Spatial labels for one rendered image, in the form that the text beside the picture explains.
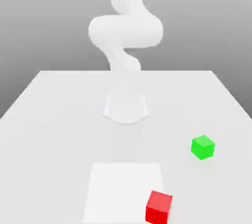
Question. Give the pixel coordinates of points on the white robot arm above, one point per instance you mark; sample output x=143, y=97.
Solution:
x=126, y=31

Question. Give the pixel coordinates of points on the small green cube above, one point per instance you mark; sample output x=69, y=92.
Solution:
x=202, y=147

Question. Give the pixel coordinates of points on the small red cube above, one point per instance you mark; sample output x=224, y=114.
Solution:
x=158, y=206

